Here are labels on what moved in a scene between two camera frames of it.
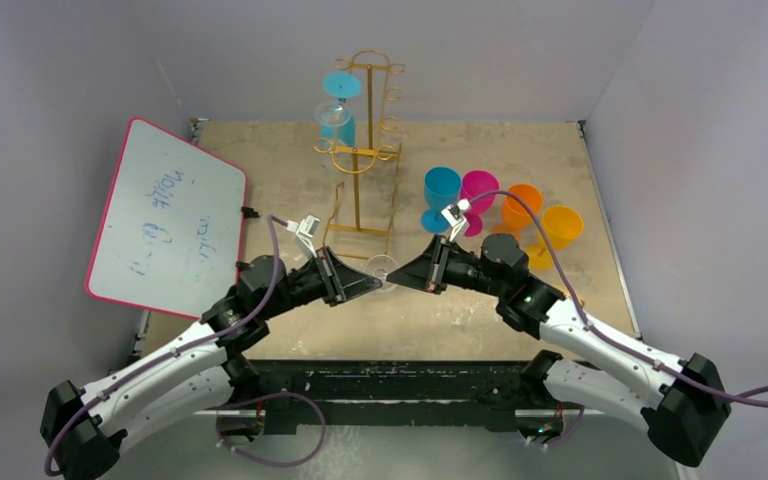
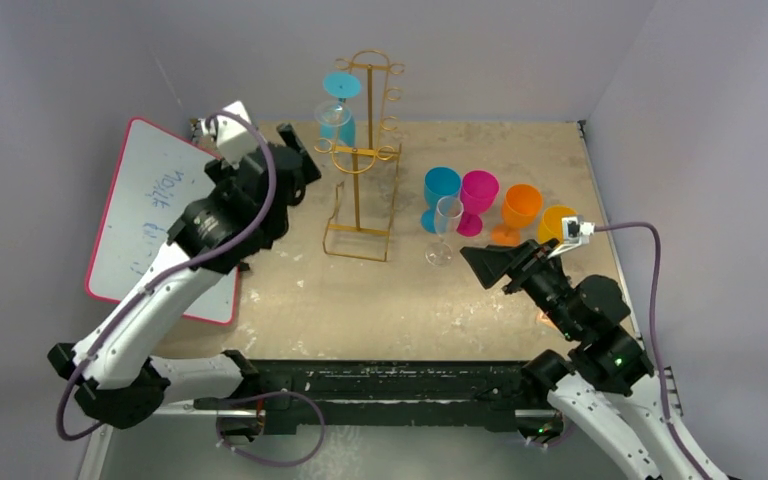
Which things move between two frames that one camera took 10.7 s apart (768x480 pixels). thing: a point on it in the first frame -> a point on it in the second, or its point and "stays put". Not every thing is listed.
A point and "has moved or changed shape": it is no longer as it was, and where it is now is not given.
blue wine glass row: x=442 y=188 stays put
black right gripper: x=436 y=265 -> x=521 y=266
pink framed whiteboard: x=171 y=235 stays put
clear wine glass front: x=378 y=267 has moved or changed shape
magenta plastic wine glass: x=477 y=182 stays put
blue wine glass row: x=338 y=125 stays put
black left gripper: x=339 y=281 -> x=306 y=172
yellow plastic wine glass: x=562 y=224 stays put
